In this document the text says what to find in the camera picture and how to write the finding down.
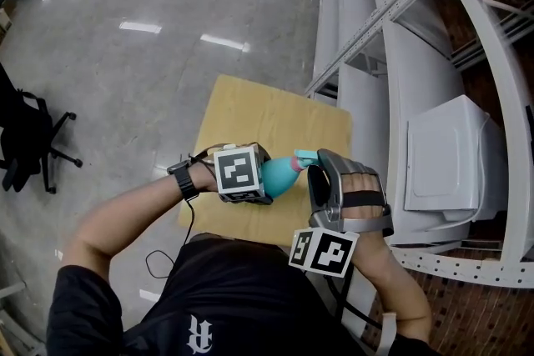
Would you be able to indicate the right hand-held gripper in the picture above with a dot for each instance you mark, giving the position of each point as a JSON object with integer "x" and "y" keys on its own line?
{"x": 329, "y": 254}

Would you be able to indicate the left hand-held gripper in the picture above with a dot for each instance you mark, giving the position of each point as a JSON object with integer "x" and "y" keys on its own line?
{"x": 235, "y": 173}

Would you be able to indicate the person's left forearm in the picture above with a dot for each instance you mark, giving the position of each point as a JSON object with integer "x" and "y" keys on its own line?
{"x": 125, "y": 217}

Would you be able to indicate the person's right forearm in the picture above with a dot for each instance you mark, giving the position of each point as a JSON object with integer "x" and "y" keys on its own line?
{"x": 392, "y": 287}

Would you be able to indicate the person's right hand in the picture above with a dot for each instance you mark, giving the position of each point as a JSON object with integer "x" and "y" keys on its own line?
{"x": 361, "y": 183}

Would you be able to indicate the black wristwatch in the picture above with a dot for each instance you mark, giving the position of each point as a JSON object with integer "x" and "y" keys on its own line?
{"x": 185, "y": 181}

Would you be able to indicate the white microwave oven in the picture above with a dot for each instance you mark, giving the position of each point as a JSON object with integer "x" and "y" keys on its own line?
{"x": 450, "y": 162}

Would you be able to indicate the person's black shirt torso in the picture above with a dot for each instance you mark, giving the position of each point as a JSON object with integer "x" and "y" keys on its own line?
{"x": 233, "y": 304}

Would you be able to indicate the white metal shelving rack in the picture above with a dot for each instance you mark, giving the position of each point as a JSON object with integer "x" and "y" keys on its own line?
{"x": 417, "y": 54}

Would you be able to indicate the black office chair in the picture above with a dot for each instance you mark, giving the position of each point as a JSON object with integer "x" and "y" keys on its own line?
{"x": 25, "y": 137}

